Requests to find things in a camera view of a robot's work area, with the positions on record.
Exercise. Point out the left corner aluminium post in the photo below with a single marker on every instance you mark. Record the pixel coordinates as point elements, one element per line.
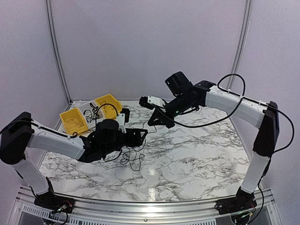
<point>56,52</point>

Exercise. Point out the yellow bin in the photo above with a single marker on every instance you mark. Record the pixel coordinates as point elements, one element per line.
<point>109,105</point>
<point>73,121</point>

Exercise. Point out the yellow bin far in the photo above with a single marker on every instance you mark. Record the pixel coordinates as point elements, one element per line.
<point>109,105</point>

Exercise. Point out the right corner aluminium post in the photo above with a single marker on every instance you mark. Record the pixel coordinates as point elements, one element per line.
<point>243,36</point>

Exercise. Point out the aluminium front rail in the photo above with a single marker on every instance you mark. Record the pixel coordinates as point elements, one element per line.
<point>101,212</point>

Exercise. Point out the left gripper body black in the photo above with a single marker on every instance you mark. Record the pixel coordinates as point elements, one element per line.
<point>131,142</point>

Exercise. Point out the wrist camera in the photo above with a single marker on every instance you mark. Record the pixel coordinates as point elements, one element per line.
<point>153,103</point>
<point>122,119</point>

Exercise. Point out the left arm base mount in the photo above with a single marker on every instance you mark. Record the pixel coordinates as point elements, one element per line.
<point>54,202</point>

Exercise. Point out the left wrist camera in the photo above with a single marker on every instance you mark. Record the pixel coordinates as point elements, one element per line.
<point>122,119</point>

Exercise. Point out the corner aluminium post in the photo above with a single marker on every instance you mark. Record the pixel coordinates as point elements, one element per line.
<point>56,52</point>
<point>243,36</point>

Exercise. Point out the yellow bin near left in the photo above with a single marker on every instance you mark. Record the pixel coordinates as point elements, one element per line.
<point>73,121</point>

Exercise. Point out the white bin middle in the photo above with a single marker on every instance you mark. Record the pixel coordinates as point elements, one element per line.
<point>91,113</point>

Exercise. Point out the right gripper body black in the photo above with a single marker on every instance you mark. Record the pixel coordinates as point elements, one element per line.
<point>169,126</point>

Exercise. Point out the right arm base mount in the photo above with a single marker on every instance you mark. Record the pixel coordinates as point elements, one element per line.
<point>240,202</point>

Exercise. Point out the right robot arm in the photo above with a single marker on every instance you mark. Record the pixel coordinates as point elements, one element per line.
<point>208,94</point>

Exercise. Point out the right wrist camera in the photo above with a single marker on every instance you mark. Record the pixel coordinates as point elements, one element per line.
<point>153,103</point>

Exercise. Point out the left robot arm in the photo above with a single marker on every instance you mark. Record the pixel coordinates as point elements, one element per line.
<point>23,132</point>

